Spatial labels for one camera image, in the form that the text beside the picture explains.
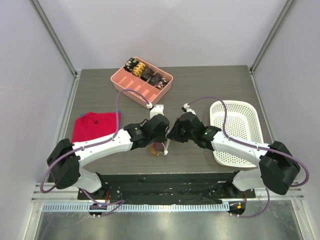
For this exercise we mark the left aluminium frame post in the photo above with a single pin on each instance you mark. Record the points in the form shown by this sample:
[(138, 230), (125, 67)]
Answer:
[(53, 36)]

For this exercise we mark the white perforated basket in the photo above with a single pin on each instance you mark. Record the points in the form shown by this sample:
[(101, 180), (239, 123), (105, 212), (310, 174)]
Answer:
[(242, 121)]

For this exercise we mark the white slotted cable duct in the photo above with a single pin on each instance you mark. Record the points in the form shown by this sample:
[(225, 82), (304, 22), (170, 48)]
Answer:
[(88, 206)]

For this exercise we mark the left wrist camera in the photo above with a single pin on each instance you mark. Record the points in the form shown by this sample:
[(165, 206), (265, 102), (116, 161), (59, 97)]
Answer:
[(157, 109)]

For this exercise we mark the red folded cloth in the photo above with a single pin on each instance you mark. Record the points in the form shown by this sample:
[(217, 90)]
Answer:
[(93, 125)]

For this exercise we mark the clear zip top bag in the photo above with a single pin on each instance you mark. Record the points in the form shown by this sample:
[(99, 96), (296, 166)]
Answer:
[(166, 151)]

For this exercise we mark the yellow black sock roll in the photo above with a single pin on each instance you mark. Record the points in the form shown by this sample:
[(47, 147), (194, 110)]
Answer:
[(138, 69)]

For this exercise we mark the dark red fake fruit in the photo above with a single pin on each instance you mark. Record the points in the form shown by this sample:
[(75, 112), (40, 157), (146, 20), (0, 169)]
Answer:
[(160, 146)]

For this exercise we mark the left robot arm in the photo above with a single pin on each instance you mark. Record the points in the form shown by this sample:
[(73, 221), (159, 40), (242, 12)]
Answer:
[(67, 160)]

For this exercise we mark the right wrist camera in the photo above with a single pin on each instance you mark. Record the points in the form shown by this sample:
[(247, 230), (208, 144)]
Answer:
[(186, 108)]

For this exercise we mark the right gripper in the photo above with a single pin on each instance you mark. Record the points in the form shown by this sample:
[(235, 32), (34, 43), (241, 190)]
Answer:
[(178, 130)]

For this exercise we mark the aluminium frame post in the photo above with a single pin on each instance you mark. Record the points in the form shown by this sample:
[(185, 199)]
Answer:
[(279, 21), (53, 36)]

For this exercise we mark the black floral sock roll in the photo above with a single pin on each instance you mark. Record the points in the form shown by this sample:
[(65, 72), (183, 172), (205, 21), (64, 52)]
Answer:
[(130, 64)]

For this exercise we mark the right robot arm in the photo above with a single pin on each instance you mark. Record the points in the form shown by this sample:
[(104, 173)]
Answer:
[(274, 167)]

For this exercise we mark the right aluminium frame post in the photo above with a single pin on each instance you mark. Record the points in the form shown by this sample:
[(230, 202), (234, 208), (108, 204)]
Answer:
[(279, 21)]

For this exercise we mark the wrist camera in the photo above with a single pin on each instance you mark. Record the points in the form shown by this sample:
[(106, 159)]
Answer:
[(157, 109), (186, 108)]

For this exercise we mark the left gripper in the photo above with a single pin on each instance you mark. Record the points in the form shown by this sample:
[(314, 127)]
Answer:
[(162, 138)]

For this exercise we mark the dark brown sock roll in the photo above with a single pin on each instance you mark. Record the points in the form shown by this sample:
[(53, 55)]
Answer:
[(146, 74)]

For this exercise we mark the black spotted sock roll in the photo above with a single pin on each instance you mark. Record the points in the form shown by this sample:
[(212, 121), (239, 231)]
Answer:
[(162, 83)]

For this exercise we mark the brown orange fake fruit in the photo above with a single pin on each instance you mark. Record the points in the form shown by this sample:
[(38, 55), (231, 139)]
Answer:
[(154, 152)]

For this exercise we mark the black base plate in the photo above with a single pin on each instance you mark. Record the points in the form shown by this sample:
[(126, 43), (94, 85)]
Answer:
[(172, 188)]

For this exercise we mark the pink divided tray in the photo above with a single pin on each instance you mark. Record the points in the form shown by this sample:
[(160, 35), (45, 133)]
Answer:
[(142, 90)]

